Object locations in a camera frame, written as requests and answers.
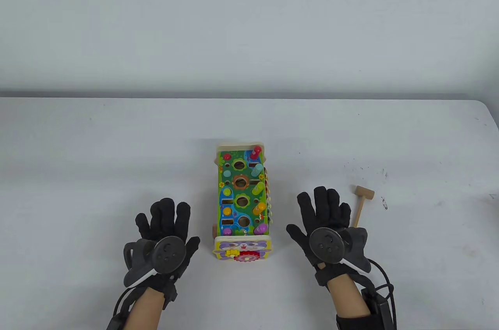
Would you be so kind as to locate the group of colourful mole pegs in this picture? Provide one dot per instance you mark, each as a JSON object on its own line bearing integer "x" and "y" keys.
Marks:
{"x": 258, "y": 189}

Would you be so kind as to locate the grey left hand controller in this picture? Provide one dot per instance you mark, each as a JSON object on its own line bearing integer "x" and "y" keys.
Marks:
{"x": 167, "y": 254}

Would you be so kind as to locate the grey hand controller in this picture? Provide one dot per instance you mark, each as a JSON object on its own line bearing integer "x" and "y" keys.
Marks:
{"x": 326, "y": 245}
{"x": 167, "y": 254}

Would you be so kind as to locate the small wooden hammer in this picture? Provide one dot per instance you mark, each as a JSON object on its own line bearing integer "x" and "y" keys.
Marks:
{"x": 364, "y": 192}

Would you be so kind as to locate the row of colourful xylophone bars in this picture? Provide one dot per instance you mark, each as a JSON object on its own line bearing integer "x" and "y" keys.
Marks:
{"x": 269, "y": 199}

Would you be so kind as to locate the yellow toy gear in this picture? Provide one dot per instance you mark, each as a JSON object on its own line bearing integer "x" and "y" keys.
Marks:
{"x": 231, "y": 252}

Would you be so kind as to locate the person's right hand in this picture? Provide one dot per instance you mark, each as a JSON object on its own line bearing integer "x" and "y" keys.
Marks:
{"x": 323, "y": 209}

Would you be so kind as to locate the red toy gear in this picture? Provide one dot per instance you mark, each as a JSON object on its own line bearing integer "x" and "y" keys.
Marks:
{"x": 246, "y": 258}

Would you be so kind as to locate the person's left hand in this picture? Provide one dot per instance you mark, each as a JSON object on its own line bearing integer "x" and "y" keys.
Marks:
{"x": 167, "y": 217}

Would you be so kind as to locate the person's right forearm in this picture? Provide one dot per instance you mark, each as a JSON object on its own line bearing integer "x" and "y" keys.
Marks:
{"x": 347, "y": 295}

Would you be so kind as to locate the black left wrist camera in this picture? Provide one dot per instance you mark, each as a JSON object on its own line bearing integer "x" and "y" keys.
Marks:
{"x": 171, "y": 295}

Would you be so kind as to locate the colourful wooden whack-a-mole toy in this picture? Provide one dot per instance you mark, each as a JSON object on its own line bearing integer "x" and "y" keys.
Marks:
{"x": 249, "y": 189}

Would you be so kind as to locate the grey right hand controller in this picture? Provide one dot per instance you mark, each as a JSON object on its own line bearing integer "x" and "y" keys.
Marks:
{"x": 326, "y": 245}

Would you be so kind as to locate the person's left forearm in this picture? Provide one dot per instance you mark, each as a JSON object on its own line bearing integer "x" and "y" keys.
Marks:
{"x": 146, "y": 310}

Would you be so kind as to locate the black right forearm band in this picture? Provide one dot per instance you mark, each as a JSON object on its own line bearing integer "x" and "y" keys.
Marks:
{"x": 351, "y": 322}

